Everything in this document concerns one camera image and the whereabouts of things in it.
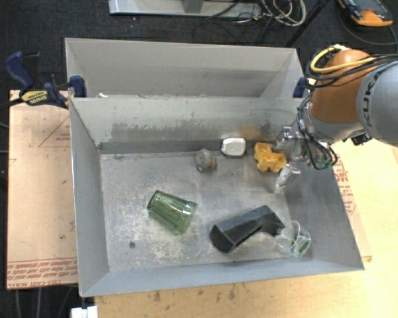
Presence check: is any white rounded plastic object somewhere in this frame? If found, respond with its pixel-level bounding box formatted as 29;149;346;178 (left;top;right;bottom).
220;137;247;158

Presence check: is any grey metal bin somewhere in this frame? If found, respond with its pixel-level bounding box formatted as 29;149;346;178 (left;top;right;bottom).
64;37;365;298

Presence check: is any black cylinder on white bracket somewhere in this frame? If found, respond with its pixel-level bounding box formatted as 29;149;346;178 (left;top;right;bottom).
350;132;373;146

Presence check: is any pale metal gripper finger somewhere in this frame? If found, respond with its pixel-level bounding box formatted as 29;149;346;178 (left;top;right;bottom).
272;133;291;154
273;163;301;193

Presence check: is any yellow toy block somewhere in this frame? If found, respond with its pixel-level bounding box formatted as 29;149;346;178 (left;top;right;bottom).
253;141;287;174

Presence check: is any brown cardboard board, red print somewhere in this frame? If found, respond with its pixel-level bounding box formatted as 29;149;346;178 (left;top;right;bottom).
6;89;374;291

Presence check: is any black angled block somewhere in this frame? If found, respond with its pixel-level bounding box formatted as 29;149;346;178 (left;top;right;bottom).
208;205;287;254

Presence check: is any green glass cup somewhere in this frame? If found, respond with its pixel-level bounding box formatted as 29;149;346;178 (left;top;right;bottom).
147;189;198;235

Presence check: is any clear glass cup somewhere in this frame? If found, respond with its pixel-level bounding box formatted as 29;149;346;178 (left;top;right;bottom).
276;220;312;258

